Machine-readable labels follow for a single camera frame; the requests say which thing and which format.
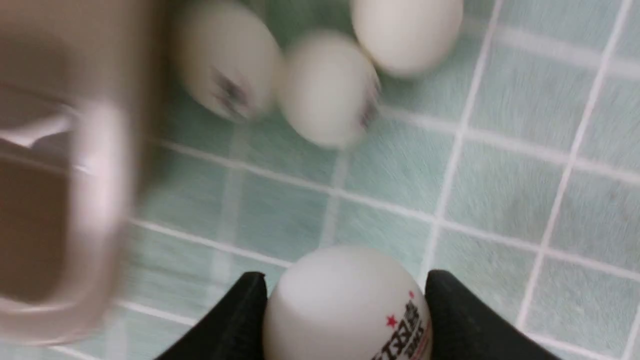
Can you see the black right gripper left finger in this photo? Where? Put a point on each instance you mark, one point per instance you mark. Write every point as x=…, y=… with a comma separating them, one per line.
x=232, y=330

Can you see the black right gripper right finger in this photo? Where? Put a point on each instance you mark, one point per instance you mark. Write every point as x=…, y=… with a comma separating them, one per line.
x=465, y=328

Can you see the white ball with logo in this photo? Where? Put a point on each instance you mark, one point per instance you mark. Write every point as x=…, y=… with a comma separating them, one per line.
x=227, y=59

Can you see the olive green plastic bin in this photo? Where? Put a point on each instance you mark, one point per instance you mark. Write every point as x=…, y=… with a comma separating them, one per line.
x=80, y=82

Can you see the green white checkered tablecloth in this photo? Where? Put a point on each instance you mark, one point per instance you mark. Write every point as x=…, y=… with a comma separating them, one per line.
x=515, y=166

